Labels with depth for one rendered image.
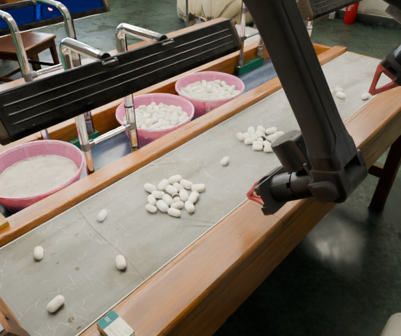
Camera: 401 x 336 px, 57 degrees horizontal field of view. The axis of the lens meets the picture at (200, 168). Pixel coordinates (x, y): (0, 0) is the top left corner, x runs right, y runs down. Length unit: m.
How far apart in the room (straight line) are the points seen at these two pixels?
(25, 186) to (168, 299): 0.55
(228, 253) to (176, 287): 0.13
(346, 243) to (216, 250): 1.24
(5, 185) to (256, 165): 0.69
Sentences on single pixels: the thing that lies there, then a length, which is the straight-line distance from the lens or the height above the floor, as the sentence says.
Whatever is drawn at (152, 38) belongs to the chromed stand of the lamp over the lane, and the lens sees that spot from 0.86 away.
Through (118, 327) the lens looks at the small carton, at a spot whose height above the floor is 0.79.
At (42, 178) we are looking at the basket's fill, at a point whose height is 0.73.
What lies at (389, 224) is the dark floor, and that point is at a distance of 2.16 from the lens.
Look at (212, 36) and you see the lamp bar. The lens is 0.94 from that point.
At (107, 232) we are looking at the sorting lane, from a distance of 0.89.
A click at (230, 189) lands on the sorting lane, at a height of 0.74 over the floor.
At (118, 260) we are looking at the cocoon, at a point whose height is 0.76.
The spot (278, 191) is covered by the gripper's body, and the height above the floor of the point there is 0.90.
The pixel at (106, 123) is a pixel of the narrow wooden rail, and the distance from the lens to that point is 1.36.
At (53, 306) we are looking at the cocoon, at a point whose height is 0.76.
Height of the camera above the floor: 1.37
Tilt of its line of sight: 37 degrees down
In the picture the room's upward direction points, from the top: straight up
